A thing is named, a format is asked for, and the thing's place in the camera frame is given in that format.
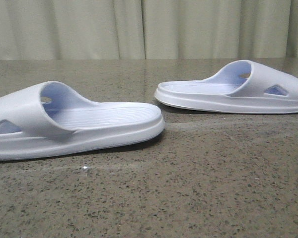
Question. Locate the beige pleated curtain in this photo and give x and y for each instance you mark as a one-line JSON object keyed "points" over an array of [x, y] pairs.
{"points": [[147, 29]]}

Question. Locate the light blue slipper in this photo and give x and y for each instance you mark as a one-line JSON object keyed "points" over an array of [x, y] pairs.
{"points": [[52, 119], [243, 87]]}

